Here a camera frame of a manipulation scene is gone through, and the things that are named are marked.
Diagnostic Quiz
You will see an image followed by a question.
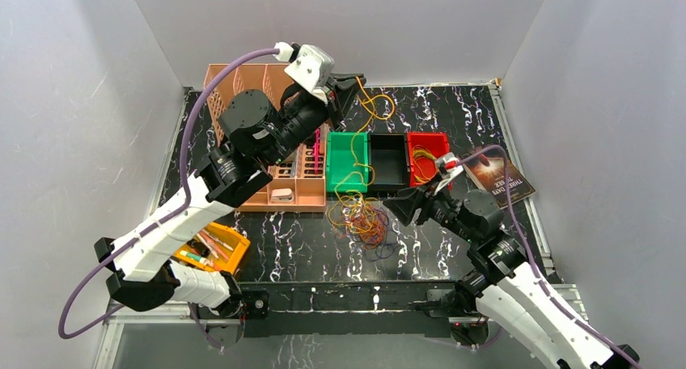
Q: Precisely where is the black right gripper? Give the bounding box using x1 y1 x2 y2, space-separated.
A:
383 172 478 245

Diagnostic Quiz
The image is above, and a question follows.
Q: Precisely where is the yellow wire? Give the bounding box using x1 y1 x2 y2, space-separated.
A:
327 75 396 234

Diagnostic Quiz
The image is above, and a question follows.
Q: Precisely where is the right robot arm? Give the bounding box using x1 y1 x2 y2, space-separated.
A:
383 185 639 368

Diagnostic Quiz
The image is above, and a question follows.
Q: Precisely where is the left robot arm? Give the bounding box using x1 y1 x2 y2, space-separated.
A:
95 74 366 317

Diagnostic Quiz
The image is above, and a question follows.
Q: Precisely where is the black storage bin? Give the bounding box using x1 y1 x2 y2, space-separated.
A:
367 133 410 193

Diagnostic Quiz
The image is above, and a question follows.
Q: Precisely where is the red storage bin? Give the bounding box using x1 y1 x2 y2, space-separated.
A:
407 132 451 187

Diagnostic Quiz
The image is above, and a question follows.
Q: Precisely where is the green storage bin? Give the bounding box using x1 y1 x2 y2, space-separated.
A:
325 132 370 193

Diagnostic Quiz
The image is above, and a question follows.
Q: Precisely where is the dark paperback book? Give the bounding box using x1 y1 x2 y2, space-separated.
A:
463 149 536 210

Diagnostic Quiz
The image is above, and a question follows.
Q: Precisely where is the beige plastic file organizer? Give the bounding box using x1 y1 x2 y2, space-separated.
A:
207 64 328 212

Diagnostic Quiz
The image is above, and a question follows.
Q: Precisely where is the yellow tray with pens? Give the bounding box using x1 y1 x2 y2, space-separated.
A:
172 223 251 277

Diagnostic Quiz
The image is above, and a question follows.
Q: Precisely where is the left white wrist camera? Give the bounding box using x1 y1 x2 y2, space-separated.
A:
274 42 335 104

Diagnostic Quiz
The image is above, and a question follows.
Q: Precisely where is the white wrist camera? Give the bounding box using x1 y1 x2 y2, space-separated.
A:
274 42 335 104
434 152 464 195

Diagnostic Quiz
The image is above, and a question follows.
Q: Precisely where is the orange wire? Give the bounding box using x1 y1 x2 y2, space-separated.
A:
337 197 392 250

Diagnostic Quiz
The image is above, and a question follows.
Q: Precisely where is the yellow-green wire coil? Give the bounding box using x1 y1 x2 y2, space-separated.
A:
409 145 439 180

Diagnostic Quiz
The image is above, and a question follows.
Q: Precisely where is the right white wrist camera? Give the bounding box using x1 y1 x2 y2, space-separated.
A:
434 152 464 195

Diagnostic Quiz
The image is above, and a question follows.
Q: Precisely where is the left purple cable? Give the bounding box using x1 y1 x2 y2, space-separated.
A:
57 45 282 341

